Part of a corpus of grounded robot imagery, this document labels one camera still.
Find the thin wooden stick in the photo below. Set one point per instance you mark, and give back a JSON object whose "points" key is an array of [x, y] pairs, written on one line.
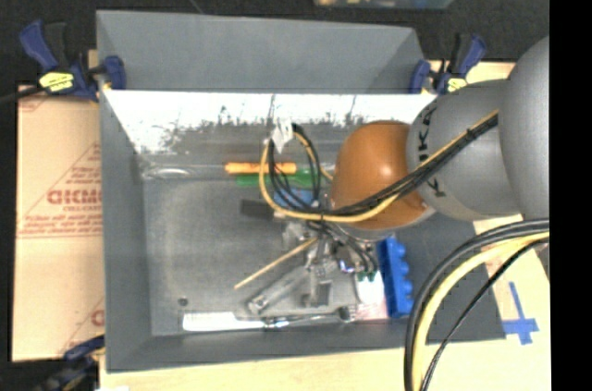
{"points": [[268, 271]]}

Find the blue flat block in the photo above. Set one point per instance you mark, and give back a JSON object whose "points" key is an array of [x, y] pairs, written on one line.
{"points": [[303, 197]]}

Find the blue toy brick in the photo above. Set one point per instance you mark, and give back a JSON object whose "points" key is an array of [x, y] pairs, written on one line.
{"points": [[393, 278]]}

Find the clear glass tube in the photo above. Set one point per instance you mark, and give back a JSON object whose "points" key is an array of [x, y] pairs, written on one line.
{"points": [[180, 173]]}

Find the grey metal bin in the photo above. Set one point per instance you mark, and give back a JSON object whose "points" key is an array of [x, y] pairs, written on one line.
{"points": [[199, 241]]}

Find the green marker pen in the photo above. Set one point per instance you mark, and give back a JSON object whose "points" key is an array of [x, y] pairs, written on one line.
{"points": [[252, 180]]}

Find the brown cardboard board red print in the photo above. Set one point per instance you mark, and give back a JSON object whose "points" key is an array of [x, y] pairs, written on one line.
{"points": [[55, 176]]}

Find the black cylinder on white bracket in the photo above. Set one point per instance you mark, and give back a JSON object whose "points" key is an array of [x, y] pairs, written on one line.
{"points": [[254, 209]]}

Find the orange marker pen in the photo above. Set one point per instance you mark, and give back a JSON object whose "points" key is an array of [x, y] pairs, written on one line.
{"points": [[245, 168]]}

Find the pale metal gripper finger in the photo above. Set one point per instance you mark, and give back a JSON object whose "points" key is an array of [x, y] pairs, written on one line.
{"points": [[320, 293], [287, 287]]}

